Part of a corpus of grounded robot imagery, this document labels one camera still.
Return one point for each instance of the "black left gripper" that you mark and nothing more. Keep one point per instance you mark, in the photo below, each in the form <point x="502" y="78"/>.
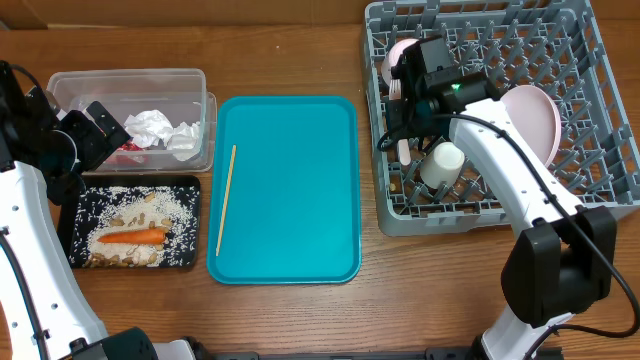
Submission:
<point x="103" y="145"/>

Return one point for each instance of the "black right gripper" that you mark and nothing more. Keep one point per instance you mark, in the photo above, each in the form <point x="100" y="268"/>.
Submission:
<point x="402" y="112"/>

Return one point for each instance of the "red snack wrapper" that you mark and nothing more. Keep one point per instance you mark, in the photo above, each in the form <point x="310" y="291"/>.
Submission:
<point x="130" y="154"/>

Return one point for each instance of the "white plastic fork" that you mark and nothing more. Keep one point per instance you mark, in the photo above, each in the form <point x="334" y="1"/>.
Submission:
<point x="402" y="146"/>

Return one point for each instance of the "white napkin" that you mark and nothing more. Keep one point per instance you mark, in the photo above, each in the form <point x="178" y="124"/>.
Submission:
<point x="185" y="142"/>
<point x="148" y="128"/>

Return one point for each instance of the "bowl with rice and nuts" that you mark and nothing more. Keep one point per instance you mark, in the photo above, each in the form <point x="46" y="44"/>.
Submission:
<point x="392" y="58"/>

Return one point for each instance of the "frosted white cup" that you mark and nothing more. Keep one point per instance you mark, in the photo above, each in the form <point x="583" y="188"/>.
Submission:
<point x="442" y="166"/>

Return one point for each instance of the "orange carrot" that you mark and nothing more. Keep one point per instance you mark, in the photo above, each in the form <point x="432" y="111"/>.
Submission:
<point x="153" y="236"/>

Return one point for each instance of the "large white plate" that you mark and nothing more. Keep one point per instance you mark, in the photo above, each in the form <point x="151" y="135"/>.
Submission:
<point x="537" y="119"/>

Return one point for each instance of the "wooden chopstick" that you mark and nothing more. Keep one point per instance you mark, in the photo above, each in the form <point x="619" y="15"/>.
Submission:
<point x="226" y="199"/>

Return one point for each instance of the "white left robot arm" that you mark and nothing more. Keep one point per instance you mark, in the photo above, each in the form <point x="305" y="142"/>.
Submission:
<point x="43" y="156"/>

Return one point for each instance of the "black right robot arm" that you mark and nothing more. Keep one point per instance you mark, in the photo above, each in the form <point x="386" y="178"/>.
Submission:
<point x="562" y="259"/>

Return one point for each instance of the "grey dishwasher rack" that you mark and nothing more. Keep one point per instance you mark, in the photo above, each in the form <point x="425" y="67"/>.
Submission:
<point x="553" y="45"/>

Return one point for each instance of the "spilled rice and nuts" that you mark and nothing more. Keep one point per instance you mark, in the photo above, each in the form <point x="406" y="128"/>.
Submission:
<point x="135" y="225"/>

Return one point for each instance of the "clear plastic bin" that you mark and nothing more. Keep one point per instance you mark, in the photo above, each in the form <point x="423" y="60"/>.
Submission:
<point x="180" y="94"/>

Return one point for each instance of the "black tray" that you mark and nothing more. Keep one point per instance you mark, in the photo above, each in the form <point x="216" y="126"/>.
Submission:
<point x="65" y="200"/>

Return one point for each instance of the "teal plastic tray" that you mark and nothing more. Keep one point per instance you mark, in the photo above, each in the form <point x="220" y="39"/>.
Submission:
<point x="294" y="214"/>

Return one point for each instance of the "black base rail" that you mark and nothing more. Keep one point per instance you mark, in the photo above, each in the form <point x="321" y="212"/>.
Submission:
<point x="456" y="353"/>

